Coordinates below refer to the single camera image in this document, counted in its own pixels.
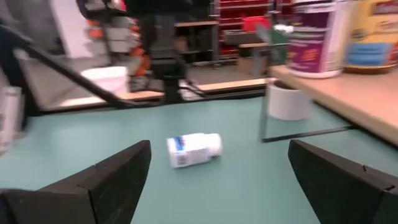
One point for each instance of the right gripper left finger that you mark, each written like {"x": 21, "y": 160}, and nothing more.
{"x": 102, "y": 196}

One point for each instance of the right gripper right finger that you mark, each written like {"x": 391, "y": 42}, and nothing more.
{"x": 342, "y": 196}

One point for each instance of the white square bottle blue label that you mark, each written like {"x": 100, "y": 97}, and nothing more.
{"x": 192, "y": 151}

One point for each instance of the large white bottle purple label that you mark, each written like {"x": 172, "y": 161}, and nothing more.
{"x": 311, "y": 53}

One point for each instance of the amber bottle yellow cap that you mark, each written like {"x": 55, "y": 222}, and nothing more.
{"x": 373, "y": 46}

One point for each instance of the white round plant pot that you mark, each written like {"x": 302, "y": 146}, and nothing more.
{"x": 289, "y": 104}

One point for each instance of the white plastic container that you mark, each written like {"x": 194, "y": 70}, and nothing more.
{"x": 105, "y": 77}

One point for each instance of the wooden table side board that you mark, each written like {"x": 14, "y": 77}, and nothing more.
{"x": 233, "y": 84}

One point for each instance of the rack with grey orange bins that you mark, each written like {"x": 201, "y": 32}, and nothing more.
{"x": 118, "y": 37}

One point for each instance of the light wooden desk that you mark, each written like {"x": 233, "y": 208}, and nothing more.
{"x": 248, "y": 45}

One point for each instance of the grey tray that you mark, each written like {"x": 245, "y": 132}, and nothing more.
{"x": 239, "y": 37}

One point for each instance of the metal rack with red bins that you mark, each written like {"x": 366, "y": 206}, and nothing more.
{"x": 236, "y": 14}

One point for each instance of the wooden shelf black metal frame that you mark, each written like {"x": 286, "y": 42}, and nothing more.
{"x": 342, "y": 93}

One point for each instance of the black metal table frame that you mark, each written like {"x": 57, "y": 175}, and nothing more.
{"x": 77, "y": 77}

